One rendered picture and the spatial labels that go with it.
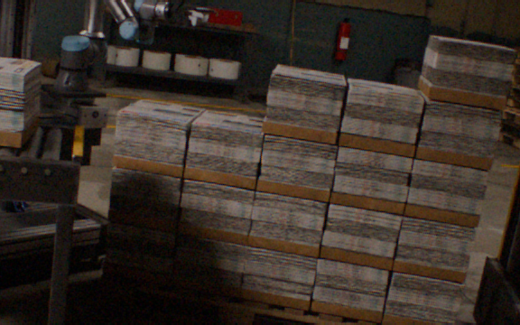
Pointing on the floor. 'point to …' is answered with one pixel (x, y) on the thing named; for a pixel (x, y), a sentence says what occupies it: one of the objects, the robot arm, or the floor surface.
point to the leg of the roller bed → (64, 231)
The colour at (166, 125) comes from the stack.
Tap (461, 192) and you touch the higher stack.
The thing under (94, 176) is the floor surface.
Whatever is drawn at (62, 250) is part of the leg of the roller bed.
